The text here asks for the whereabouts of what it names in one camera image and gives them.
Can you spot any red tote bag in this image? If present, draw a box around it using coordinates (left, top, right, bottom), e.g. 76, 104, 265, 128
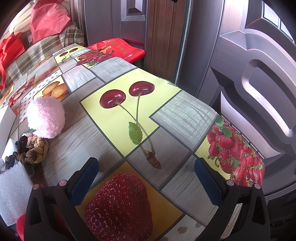
0, 32, 25, 89

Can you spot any white cardboard tray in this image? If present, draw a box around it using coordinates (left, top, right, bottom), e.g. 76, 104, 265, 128
0, 106, 16, 160

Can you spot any red plush cushion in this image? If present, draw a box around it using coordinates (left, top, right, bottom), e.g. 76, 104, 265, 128
16, 214, 26, 241

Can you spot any white foam block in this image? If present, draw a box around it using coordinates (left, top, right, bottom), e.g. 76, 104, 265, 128
0, 163, 33, 226

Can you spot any fruit pattern tablecloth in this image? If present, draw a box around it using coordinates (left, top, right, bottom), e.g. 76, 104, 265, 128
3, 45, 265, 240

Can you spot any pink fluffy plush ball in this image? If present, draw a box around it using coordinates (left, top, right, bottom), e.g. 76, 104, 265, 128
26, 96, 65, 139

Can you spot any red flat plastic bag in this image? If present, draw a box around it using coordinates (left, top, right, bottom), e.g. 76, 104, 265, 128
87, 38, 145, 63

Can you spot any cream foam stack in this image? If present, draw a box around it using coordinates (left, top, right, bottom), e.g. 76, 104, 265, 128
10, 1, 34, 33

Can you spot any brown metal door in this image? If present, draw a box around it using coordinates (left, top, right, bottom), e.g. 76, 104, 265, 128
71, 1, 295, 240

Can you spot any plaid cloth covered bench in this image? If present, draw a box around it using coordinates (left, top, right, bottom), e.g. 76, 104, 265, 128
1, 22, 85, 96

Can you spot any brown braided rope toy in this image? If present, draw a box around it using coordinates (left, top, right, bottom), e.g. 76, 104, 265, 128
13, 133, 49, 164

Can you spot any red paper bag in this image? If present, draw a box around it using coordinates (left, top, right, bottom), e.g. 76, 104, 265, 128
30, 0, 72, 44

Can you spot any dark braided rope toy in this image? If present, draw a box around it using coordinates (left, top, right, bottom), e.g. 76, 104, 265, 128
4, 155, 15, 170

